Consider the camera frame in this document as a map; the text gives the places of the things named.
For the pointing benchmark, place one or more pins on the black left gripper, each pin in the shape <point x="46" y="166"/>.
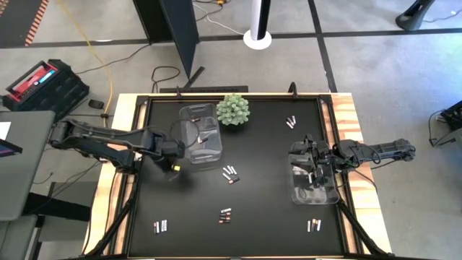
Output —
<point x="171" y="151"/>

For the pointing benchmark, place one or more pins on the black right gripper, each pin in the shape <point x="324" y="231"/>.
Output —
<point x="323" y="151"/>

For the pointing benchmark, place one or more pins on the clear plastic bin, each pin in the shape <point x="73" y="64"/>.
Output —
<point x="325" y="195"/>
<point x="209" y="119"/>

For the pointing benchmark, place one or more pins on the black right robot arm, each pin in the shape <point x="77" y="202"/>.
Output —
<point x="390" y="148"/>

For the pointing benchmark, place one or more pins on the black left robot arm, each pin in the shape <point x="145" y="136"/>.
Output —
<point x="90" y="130"/>

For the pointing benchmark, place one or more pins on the green succulent in grey pot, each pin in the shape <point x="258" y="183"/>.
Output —
<point x="232" y="110"/>

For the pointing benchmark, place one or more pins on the black slotted bar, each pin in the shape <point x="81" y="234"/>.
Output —
<point x="205" y="89"/>

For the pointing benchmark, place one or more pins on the white black pole round base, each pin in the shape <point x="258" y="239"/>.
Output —
<point x="257" y="39"/>

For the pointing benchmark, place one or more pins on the black red toolbox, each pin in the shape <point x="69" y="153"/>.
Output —
<point x="65" y="90"/>

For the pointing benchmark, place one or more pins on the black room divider panel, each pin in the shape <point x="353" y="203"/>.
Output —
<point x="180" y="32"/>

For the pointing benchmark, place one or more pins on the grey side table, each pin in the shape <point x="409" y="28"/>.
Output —
<point x="25" y="173"/>

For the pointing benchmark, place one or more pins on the black equipment box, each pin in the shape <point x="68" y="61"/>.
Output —
<point x="454" y="117"/>

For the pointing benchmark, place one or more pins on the dark tablet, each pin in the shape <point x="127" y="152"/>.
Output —
<point x="9" y="148"/>

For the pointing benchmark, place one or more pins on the black stand base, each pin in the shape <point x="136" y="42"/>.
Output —
<point x="411" y="20"/>

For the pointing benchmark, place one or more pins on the grey cabinet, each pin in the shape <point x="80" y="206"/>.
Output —
<point x="14" y="242"/>

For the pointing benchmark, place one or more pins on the white paper sheet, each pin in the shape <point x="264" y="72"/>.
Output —
<point x="4" y="130"/>

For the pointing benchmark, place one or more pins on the black mat orange stripes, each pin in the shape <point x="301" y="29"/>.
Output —
<point x="18" y="21"/>

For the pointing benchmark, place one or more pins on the wooden table with black frame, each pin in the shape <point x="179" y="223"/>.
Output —
<point x="343" y="103"/>

